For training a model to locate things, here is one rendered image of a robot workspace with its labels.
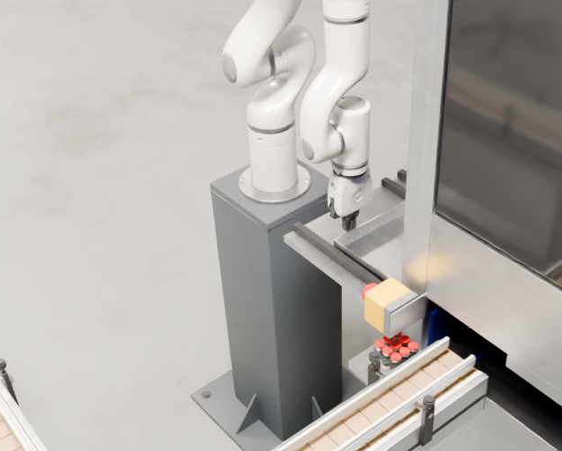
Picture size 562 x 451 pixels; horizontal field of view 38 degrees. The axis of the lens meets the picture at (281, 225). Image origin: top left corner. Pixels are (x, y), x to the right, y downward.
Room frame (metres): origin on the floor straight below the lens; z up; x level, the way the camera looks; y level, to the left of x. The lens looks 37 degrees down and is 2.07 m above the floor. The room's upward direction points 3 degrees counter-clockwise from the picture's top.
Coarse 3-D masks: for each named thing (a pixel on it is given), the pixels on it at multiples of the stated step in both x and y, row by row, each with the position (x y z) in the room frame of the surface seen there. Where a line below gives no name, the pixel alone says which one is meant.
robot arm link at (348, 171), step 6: (330, 162) 1.51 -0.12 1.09; (366, 162) 1.49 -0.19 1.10; (336, 168) 1.48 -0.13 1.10; (342, 168) 1.48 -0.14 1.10; (348, 168) 1.47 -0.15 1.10; (354, 168) 1.47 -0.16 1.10; (360, 168) 1.47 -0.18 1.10; (366, 168) 1.49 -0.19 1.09; (348, 174) 1.47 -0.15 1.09; (354, 174) 1.47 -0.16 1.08
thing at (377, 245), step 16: (400, 208) 1.59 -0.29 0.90; (368, 224) 1.52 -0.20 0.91; (384, 224) 1.55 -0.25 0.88; (400, 224) 1.55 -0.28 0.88; (336, 240) 1.47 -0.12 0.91; (352, 240) 1.49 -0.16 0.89; (368, 240) 1.50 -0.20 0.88; (384, 240) 1.49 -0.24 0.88; (400, 240) 1.49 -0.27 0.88; (352, 256) 1.41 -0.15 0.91; (368, 256) 1.44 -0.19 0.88; (384, 256) 1.44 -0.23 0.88; (400, 256) 1.43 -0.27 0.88; (384, 272) 1.38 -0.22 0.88; (400, 272) 1.38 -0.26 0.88
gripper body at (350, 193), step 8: (368, 168) 1.51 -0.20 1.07; (336, 176) 1.49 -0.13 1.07; (344, 176) 1.48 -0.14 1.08; (352, 176) 1.48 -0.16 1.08; (360, 176) 1.48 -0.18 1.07; (368, 176) 1.51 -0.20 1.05; (328, 184) 1.50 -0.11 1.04; (336, 184) 1.48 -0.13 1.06; (344, 184) 1.47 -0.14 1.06; (352, 184) 1.48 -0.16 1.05; (360, 184) 1.49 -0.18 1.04; (368, 184) 1.51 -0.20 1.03; (328, 192) 1.50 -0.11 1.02; (336, 192) 1.47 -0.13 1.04; (344, 192) 1.47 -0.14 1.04; (352, 192) 1.48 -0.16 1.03; (360, 192) 1.49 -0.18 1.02; (368, 192) 1.51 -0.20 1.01; (328, 200) 1.49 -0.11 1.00; (336, 200) 1.47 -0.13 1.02; (344, 200) 1.47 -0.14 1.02; (352, 200) 1.48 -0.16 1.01; (360, 200) 1.49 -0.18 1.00; (368, 200) 1.51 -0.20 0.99; (336, 208) 1.47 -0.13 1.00; (344, 208) 1.47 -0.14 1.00; (352, 208) 1.48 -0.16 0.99; (344, 216) 1.47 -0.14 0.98
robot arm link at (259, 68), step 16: (256, 0) 1.72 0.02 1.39; (272, 0) 1.67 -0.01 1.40; (288, 0) 1.67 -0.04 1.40; (256, 16) 1.71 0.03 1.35; (272, 16) 1.68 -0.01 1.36; (288, 16) 1.69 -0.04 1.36; (240, 32) 1.73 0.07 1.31; (256, 32) 1.70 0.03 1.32; (272, 32) 1.69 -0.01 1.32; (224, 48) 1.76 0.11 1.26; (240, 48) 1.71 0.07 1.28; (256, 48) 1.69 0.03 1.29; (224, 64) 1.74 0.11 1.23; (240, 64) 1.70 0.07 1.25; (256, 64) 1.69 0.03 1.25; (272, 64) 1.72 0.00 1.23; (240, 80) 1.70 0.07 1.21; (256, 80) 1.70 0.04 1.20
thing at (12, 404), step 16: (0, 368) 1.05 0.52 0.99; (0, 384) 1.07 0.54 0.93; (0, 400) 1.00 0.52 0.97; (16, 400) 1.05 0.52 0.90; (0, 416) 0.99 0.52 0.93; (16, 416) 0.99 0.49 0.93; (0, 432) 0.95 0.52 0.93; (16, 432) 0.92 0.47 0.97; (32, 432) 0.95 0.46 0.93; (0, 448) 0.92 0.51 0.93; (16, 448) 0.92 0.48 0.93; (32, 448) 0.91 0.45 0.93
